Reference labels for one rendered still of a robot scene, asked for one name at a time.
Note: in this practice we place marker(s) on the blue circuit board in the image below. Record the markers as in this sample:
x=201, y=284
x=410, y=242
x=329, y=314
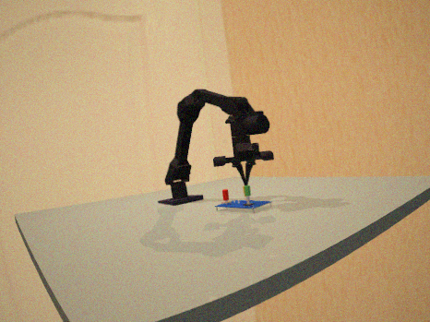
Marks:
x=241, y=204

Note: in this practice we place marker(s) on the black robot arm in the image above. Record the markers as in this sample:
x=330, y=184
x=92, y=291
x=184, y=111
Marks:
x=252, y=123

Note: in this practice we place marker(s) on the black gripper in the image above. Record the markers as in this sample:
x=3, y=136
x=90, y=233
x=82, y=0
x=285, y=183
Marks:
x=263, y=155

